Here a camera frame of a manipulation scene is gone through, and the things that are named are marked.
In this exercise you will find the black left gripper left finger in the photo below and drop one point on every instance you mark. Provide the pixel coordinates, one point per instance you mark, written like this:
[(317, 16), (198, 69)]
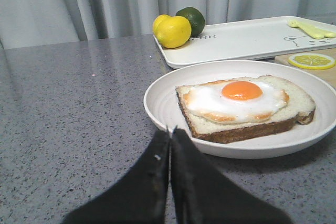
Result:
[(139, 196)]

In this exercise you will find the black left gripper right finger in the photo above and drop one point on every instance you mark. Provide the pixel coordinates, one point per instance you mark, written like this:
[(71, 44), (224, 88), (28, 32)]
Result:
[(202, 194)]

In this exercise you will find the white round plate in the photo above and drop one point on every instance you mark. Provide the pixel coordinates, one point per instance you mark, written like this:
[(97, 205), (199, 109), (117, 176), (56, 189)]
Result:
[(161, 104)]

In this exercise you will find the fried egg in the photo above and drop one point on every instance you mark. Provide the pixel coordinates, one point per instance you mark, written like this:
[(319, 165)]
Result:
[(235, 101)]

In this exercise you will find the white rectangular tray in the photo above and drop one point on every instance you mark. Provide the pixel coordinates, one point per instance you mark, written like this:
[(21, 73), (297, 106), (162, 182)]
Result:
[(247, 40)]

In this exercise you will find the front yellow lemon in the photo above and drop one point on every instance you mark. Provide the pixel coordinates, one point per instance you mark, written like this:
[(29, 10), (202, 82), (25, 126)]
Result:
[(173, 32)]

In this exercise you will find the yellow lemon slice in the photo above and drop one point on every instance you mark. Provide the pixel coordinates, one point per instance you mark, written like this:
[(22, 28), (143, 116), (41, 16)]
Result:
[(312, 61)]

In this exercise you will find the green lime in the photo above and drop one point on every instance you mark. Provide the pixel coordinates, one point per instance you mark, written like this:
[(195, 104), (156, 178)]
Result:
[(195, 17)]

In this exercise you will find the wooden cutting board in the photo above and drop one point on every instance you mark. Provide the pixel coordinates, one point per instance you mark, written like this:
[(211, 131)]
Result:
[(326, 75)]

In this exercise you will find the rear yellow lemon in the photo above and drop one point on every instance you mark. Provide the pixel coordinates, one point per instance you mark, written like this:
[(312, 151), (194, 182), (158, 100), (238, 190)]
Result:
[(158, 20)]

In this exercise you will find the yellow plastic fork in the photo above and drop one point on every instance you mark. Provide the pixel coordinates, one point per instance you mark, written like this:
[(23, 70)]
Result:
[(311, 31)]

